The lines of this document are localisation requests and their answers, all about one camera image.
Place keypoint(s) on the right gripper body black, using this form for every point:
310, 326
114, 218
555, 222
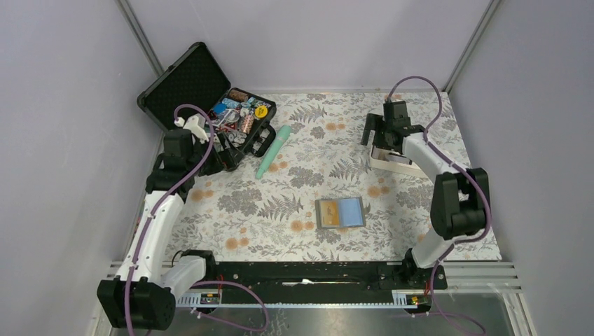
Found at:
380, 138

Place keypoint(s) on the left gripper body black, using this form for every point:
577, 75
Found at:
226, 157

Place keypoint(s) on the taupe leather card holder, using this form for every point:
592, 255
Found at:
351, 211

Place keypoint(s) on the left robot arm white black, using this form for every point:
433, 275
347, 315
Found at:
141, 295

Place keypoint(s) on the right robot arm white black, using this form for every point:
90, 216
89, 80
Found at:
460, 206

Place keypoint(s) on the white rectangular tray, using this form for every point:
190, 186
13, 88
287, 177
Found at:
393, 162

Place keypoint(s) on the black poker chip case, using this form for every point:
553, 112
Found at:
196, 78

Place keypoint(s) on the yellow poker chip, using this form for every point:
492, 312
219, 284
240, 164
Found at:
261, 111

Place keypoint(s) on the mint green tube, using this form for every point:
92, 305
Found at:
280, 138

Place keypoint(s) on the floral patterned table mat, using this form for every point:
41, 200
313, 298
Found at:
241, 218

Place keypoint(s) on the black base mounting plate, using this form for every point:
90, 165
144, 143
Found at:
317, 283

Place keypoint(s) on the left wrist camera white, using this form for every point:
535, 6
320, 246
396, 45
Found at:
195, 124

